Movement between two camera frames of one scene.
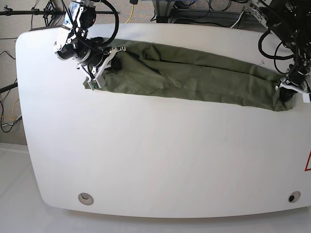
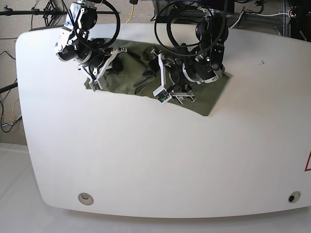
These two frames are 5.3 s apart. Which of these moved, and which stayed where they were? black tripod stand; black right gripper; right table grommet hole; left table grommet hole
Moved: black right gripper
Stayed: left table grommet hole; right table grommet hole; black tripod stand
